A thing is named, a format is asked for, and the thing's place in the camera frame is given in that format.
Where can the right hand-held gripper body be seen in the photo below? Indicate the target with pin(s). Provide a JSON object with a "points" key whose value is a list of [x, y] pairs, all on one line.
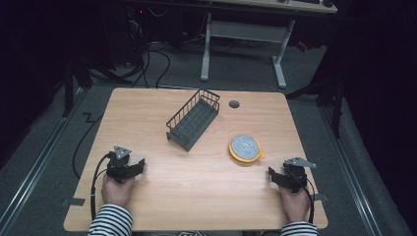
{"points": [[295, 177]]}

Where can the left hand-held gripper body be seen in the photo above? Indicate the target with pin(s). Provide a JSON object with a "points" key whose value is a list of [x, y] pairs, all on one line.
{"points": [[118, 164]]}

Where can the person's right hand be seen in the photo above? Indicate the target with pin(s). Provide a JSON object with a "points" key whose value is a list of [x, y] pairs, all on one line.
{"points": [[295, 205]]}

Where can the person's left hand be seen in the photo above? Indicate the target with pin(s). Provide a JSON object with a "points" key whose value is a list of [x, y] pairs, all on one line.
{"points": [[116, 193]]}

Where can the grey tape strip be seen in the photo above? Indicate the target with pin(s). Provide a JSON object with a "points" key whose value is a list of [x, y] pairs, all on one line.
{"points": [[73, 202], [321, 197]]}

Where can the round yellow grey sponge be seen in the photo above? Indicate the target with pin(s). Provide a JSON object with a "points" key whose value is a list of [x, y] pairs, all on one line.
{"points": [[244, 147]]}

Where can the grey table grommet hole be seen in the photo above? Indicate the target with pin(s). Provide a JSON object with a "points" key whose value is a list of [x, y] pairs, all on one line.
{"points": [[234, 104]]}

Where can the person's striped shirt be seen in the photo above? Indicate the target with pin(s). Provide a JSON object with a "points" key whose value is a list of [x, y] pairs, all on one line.
{"points": [[191, 233]]}

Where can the dark metal stand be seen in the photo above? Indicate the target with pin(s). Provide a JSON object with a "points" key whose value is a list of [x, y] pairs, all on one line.
{"points": [[69, 88], [336, 105]]}

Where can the metal floor rail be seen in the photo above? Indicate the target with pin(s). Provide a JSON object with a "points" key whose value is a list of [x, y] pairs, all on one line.
{"points": [[350, 170], [39, 157]]}

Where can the white frame desk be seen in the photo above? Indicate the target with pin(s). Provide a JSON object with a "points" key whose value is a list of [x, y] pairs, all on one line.
{"points": [[249, 31]]}

